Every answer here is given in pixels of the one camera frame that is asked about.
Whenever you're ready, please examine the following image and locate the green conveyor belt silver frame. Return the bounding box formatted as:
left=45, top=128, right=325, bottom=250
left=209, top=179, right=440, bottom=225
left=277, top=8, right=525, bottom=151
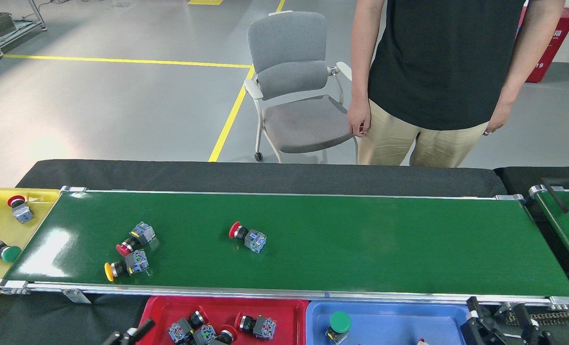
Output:
left=0, top=186, right=569, bottom=311

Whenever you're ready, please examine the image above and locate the yellow cap push button switch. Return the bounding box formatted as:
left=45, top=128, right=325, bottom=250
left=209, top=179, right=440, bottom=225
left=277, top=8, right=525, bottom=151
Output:
left=192, top=324, right=218, bottom=345
left=104, top=249, right=150, bottom=282

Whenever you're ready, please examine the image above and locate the blue plastic tray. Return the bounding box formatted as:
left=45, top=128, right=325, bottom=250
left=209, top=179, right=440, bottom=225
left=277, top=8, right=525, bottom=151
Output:
left=306, top=300, right=472, bottom=345

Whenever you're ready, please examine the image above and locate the metal frame rack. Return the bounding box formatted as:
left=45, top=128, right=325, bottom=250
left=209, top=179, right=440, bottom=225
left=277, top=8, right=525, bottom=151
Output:
left=0, top=0, right=48, bottom=62

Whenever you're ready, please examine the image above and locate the red fire extinguisher box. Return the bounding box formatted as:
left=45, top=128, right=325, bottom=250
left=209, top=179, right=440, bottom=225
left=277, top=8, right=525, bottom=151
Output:
left=519, top=7, right=569, bottom=83

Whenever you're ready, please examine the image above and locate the grey office chair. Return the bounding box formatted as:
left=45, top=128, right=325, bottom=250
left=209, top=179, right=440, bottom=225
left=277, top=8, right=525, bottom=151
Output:
left=244, top=11, right=359, bottom=163

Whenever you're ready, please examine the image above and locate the red plastic tray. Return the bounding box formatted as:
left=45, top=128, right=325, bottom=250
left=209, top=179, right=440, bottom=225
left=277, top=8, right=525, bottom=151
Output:
left=138, top=296, right=310, bottom=345

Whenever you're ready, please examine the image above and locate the red cap push button switch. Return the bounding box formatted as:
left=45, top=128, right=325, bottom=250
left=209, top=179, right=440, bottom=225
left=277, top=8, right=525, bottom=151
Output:
left=208, top=325, right=238, bottom=345
left=235, top=313, right=277, bottom=341
left=116, top=221, right=157, bottom=257
left=228, top=221, right=267, bottom=254
left=8, top=195, right=35, bottom=224

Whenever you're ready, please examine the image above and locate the black conveyor drive chain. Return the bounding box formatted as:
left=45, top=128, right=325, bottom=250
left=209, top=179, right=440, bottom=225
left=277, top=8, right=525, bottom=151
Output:
left=498, top=309, right=569, bottom=322

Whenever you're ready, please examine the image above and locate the person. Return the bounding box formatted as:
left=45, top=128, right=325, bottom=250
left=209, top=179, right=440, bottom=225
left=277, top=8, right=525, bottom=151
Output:
left=348, top=0, right=567, bottom=168

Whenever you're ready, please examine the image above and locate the person's left hand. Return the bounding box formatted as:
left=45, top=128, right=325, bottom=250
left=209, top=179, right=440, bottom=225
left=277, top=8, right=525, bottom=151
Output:
left=483, top=104, right=511, bottom=137

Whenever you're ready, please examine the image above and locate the person's right hand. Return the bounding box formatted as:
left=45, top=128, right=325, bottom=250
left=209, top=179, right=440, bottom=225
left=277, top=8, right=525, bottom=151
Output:
left=347, top=98, right=372, bottom=138

